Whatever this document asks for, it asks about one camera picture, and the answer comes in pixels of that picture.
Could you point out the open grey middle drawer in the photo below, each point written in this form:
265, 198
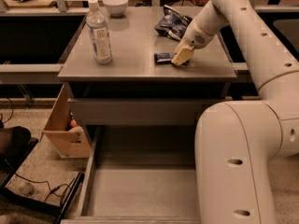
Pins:
140, 175

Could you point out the orange ball in box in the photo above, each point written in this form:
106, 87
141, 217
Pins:
73, 123

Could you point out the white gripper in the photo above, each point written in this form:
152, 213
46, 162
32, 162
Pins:
194, 34

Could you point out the grey drawer cabinet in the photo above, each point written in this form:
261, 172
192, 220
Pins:
133, 73

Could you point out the grey metal frame rail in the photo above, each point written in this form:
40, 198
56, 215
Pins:
29, 73

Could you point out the brown cardboard box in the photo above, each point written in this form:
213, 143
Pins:
68, 142

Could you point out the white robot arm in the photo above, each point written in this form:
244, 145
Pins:
235, 140

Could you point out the white ceramic bowl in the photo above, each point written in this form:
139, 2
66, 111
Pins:
115, 8

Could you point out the dark object left floor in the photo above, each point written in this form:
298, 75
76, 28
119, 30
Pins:
13, 144

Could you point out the clear plastic water bottle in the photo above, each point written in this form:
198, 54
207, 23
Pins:
99, 33

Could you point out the closed grey top drawer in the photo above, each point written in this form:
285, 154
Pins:
143, 111

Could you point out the blue crumpled chip bag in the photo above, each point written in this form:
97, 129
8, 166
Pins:
173, 24

